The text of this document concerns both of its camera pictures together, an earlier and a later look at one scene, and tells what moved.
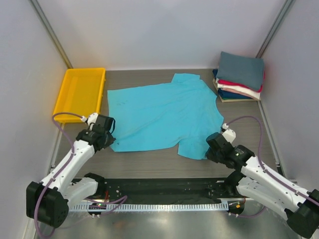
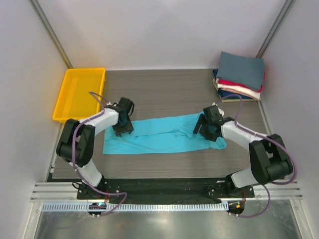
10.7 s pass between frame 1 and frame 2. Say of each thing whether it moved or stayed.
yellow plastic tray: stayed
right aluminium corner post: stayed
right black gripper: moved
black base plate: stayed
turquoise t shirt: moved
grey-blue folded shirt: stayed
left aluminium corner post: stayed
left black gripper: moved
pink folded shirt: stayed
